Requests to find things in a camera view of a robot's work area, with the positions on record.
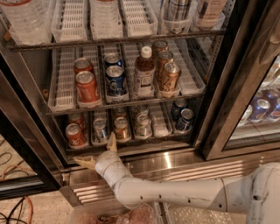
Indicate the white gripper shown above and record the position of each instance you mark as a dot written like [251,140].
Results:
[105,163]

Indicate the silver blue redbull can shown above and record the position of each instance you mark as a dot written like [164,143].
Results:
[101,130]

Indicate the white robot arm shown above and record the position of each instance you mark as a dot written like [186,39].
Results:
[257,195]

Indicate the small orange can front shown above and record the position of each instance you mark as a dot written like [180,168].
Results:
[75,135]

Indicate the small orange can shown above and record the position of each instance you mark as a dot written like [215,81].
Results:
[75,135]
[79,119]

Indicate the small gold can front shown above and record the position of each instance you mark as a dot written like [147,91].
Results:
[121,128]

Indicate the small gold can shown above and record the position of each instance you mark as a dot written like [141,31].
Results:
[121,128]
[119,112]

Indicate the small orange can rear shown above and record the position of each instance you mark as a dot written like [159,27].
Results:
[79,119]

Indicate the small gold can rear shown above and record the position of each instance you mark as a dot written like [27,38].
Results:
[119,112]

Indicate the pale green can front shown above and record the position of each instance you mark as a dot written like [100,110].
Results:
[143,126]

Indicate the pale green can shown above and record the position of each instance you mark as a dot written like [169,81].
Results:
[143,126]
[141,110]

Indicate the orange soda can front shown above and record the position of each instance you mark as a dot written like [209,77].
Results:
[87,87]

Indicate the orange soda can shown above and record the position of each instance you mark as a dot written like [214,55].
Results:
[83,64]
[87,87]

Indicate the pale green can rear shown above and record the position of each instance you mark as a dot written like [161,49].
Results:
[141,110]

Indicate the open glass fridge door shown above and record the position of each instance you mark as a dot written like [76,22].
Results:
[20,130]

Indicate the blue soda can front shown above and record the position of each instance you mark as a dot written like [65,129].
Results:
[115,78]

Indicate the blue soda can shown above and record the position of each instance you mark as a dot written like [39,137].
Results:
[115,78]
[112,59]

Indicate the orange soda can rear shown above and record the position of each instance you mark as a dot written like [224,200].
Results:
[83,64]

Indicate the small blue can rear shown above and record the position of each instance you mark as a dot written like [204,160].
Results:
[177,106]

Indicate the small blue can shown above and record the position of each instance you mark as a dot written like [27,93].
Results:
[177,106]
[185,119]

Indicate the blue soda can rear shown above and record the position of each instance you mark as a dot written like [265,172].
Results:
[112,59]

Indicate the small blue can front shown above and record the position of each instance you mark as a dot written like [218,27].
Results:
[185,119]

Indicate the gold can middle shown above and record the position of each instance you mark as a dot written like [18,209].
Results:
[162,58]

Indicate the right glass fridge door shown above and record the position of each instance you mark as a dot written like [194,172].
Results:
[260,30]

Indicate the striped can top shelf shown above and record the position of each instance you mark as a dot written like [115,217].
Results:
[175,15]

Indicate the blue can behind glass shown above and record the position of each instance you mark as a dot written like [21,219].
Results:
[259,108]

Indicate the labelled bottle top shelf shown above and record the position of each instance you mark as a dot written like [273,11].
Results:
[207,13]

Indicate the clear bin with meat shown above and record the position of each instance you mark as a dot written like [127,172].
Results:
[110,211]

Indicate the clear bin with bubble wrap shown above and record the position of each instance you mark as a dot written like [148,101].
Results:
[188,215]

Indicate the iced tea bottle white cap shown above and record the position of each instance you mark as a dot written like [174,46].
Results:
[144,71]

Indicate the large clear water bottle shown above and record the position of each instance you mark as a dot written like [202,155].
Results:
[30,20]

